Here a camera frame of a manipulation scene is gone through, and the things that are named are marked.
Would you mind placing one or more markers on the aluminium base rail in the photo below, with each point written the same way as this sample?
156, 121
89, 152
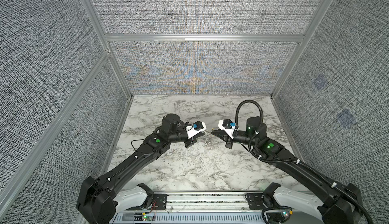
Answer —
204, 207

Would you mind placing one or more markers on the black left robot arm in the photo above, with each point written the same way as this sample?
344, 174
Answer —
99, 199

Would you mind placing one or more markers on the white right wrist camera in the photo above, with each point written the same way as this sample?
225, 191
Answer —
228, 126

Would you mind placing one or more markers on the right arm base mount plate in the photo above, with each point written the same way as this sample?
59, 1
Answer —
259, 201

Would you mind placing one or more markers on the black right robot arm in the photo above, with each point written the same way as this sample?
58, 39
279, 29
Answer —
330, 201

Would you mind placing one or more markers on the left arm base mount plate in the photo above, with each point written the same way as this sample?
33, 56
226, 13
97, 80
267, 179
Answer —
157, 201

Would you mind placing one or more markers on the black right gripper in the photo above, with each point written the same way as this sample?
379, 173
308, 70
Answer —
224, 135

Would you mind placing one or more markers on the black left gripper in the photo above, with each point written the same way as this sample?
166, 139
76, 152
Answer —
191, 140

